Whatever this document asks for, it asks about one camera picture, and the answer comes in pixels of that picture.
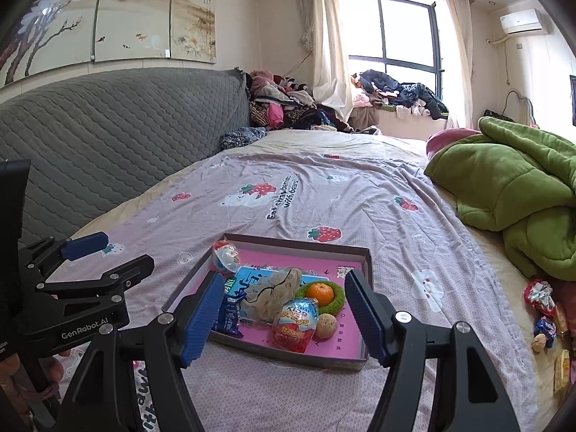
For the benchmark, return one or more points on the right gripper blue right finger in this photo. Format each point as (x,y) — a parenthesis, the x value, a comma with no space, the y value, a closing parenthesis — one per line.
(469,394)

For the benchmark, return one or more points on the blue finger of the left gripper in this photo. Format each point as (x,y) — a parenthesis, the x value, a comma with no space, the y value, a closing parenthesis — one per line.
(84,246)
(115,282)

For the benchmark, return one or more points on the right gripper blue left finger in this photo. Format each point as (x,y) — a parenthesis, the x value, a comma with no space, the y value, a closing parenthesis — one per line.
(171,342)

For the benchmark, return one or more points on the blue snack packet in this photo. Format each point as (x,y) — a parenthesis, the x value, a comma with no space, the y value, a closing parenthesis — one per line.
(228,318)

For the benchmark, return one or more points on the blue red toy egg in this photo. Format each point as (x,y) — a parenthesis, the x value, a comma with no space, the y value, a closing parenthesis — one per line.
(295,325)

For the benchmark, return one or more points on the brown walnut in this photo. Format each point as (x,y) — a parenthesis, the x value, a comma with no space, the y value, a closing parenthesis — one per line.
(326,326)

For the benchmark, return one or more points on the large orange tangerine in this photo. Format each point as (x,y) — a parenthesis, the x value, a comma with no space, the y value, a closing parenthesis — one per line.
(321,292)

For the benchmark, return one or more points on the left hand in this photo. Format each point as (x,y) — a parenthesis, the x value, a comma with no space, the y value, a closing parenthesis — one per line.
(17,385)

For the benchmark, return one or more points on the yellow snack packet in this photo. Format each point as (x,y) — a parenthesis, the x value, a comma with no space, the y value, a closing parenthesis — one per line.
(562,367)

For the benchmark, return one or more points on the blue wrapped candy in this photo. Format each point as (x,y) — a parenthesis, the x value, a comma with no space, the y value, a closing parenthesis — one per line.
(544,334)

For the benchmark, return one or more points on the grey quilted headboard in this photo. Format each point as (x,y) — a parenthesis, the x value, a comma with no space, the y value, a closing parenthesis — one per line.
(97,141)

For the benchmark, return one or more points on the grey shallow box tray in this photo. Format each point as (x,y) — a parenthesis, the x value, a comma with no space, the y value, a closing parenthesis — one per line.
(205,265)

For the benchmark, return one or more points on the red wrapped candy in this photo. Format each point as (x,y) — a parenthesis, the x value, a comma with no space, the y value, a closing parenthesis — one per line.
(538,294)

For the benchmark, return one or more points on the dark patterned cloth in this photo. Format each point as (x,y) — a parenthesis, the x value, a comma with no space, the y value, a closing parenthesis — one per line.
(242,137)

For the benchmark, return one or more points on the green quilted blanket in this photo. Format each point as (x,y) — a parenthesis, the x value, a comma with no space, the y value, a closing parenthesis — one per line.
(518,181)

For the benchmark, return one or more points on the pile of clothes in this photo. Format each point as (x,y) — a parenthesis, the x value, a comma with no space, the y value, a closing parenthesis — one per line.
(278,103)

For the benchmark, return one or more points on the pink pillow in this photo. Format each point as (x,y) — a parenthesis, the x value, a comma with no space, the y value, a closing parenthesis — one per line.
(441,139)

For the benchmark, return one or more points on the clothes pile on windowsill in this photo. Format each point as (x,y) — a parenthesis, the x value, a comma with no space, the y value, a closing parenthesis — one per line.
(378,89)

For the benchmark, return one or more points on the beige left curtain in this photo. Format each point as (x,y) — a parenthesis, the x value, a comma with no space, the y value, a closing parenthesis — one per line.
(322,38)

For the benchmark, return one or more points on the beige curtain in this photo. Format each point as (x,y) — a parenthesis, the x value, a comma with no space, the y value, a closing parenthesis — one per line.
(322,38)
(461,14)

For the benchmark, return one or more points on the black television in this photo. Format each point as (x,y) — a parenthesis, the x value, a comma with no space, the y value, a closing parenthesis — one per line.
(572,81)

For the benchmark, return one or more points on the dark framed window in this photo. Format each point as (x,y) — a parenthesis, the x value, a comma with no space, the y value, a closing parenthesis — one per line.
(396,37)

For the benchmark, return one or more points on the white air conditioner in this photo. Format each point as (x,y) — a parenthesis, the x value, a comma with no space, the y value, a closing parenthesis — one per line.
(528,20)

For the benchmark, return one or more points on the beige right curtain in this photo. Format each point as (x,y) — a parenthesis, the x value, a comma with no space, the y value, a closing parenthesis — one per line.
(461,14)

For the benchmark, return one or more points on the flower wall painting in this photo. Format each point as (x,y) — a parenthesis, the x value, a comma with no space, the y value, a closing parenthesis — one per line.
(56,33)

